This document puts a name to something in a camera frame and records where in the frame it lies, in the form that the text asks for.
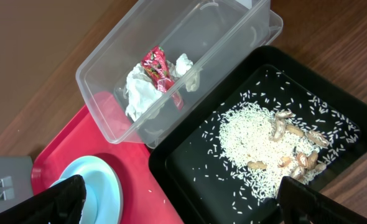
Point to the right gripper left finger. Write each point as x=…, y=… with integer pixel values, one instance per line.
x=60, y=204

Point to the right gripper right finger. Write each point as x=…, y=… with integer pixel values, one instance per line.
x=298, y=203

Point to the rice and peanut shell waste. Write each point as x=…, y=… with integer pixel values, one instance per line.
x=270, y=128

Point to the white tissue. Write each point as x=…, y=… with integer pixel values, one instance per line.
x=141, y=92
x=180, y=68

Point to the red snack wrapper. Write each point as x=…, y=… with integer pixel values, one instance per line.
x=156, y=67

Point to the grey dishwasher rack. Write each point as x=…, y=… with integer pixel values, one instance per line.
x=15, y=185

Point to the light blue small bowl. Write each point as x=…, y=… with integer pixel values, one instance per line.
x=90, y=208

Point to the light blue plate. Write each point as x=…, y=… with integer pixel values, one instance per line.
x=105, y=184

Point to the red plastic tray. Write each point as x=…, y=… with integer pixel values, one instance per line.
x=143, y=199

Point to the black plastic bin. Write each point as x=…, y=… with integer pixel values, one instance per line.
x=171, y=163

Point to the clear plastic bin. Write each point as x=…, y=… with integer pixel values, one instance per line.
x=215, y=35

